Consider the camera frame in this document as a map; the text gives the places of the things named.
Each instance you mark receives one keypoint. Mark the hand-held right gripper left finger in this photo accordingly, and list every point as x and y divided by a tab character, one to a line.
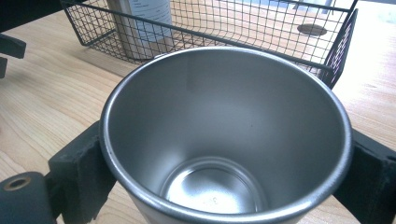
77	177

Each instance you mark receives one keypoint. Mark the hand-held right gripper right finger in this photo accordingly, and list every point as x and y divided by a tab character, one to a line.
373	183

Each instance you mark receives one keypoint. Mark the steel tumbler with lid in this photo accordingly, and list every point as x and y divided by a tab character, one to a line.
146	21

